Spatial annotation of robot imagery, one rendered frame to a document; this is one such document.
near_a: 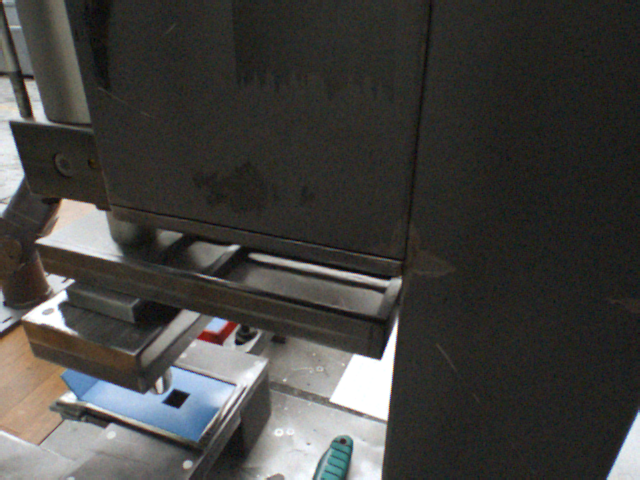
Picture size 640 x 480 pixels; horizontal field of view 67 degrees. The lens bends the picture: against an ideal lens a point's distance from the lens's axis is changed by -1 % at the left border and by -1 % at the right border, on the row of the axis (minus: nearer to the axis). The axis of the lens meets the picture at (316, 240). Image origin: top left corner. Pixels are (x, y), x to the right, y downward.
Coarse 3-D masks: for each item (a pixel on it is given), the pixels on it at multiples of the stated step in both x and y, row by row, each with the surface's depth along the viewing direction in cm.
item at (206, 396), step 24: (72, 384) 47; (96, 384) 49; (192, 384) 49; (216, 384) 49; (120, 408) 46; (144, 408) 46; (168, 408) 46; (192, 408) 46; (216, 408) 46; (192, 432) 44
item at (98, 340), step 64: (64, 256) 34; (128, 256) 33; (192, 256) 36; (256, 256) 36; (64, 320) 34; (128, 320) 33; (192, 320) 36; (256, 320) 30; (320, 320) 28; (384, 320) 27; (128, 384) 32
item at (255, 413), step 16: (256, 384) 51; (176, 400) 50; (256, 400) 51; (240, 416) 48; (256, 416) 52; (240, 432) 49; (256, 432) 53; (224, 448) 52; (240, 448) 51; (208, 464) 43
